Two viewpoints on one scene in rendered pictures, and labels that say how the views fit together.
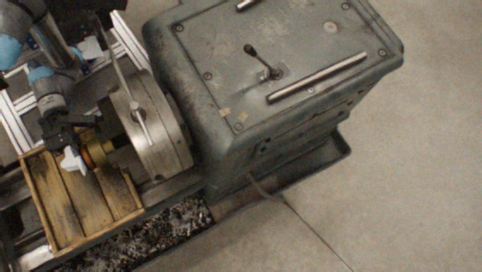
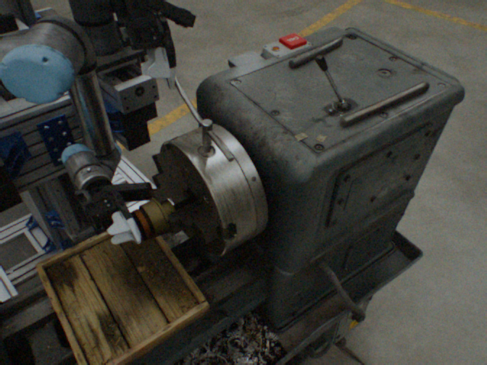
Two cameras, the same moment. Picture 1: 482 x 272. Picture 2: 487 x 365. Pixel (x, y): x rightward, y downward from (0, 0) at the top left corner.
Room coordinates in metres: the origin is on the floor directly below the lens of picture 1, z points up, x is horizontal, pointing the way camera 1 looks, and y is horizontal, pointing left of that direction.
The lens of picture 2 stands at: (-0.35, 0.21, 1.86)
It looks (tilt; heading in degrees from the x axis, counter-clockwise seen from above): 46 degrees down; 346
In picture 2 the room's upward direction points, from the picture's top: 2 degrees clockwise
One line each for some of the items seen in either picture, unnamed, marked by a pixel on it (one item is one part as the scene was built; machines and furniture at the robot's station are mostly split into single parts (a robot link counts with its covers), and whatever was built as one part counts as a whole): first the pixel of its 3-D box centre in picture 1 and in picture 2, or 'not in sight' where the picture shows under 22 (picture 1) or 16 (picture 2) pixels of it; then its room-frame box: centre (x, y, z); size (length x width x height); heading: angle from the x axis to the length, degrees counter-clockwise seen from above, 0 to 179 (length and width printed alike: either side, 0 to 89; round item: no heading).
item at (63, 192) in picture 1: (81, 183); (122, 287); (0.26, 0.39, 0.89); 0.36 x 0.30 x 0.04; 24
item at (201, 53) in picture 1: (261, 67); (317, 137); (0.55, -0.21, 1.06); 0.59 x 0.48 x 0.39; 114
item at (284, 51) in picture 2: not in sight; (286, 53); (0.75, -0.15, 1.23); 0.13 x 0.08 x 0.05; 114
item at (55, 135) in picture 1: (59, 132); (103, 203); (0.38, 0.40, 1.08); 0.12 x 0.09 x 0.08; 23
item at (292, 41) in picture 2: not in sight; (292, 42); (0.76, -0.17, 1.26); 0.06 x 0.06 x 0.02; 24
